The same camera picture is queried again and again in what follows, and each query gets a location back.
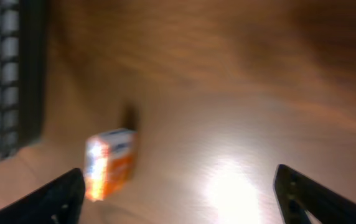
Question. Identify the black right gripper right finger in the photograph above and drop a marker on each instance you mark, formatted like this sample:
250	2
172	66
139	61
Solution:
298	195

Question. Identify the grey plastic mesh basket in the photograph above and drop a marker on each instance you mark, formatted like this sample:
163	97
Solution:
23	63

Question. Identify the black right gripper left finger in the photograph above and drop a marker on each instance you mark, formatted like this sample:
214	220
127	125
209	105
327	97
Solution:
59	201

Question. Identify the small orange carton box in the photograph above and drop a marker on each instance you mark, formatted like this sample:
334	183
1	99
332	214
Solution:
109	162

